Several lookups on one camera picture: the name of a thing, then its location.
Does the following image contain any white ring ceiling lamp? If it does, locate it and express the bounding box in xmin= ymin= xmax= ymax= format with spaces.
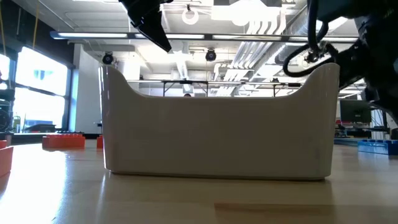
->
xmin=182 ymin=4 xmax=200 ymax=26

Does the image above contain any long ceiling light bar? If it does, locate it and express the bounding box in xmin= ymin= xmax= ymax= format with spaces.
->
xmin=49 ymin=30 xmax=360 ymax=43

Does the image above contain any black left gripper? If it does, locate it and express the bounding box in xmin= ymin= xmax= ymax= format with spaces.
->
xmin=119 ymin=0 xmax=174 ymax=54

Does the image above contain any black computer monitor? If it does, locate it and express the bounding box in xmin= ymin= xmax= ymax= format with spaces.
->
xmin=339 ymin=99 xmax=373 ymax=124

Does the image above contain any long orange toy block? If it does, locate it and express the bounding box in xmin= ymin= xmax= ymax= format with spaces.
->
xmin=0 ymin=146 xmax=14 ymax=178
xmin=42 ymin=133 xmax=86 ymax=149

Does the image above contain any blue toy block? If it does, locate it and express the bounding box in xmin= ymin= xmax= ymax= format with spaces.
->
xmin=357 ymin=139 xmax=398 ymax=156

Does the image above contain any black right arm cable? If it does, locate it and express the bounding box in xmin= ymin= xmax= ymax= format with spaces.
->
xmin=282 ymin=0 xmax=340 ymax=78

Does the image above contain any white plastic bin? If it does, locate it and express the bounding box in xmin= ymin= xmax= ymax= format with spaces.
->
xmin=99 ymin=63 xmax=340 ymax=181

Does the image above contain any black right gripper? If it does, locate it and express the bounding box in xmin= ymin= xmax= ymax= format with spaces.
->
xmin=337 ymin=40 xmax=398 ymax=124

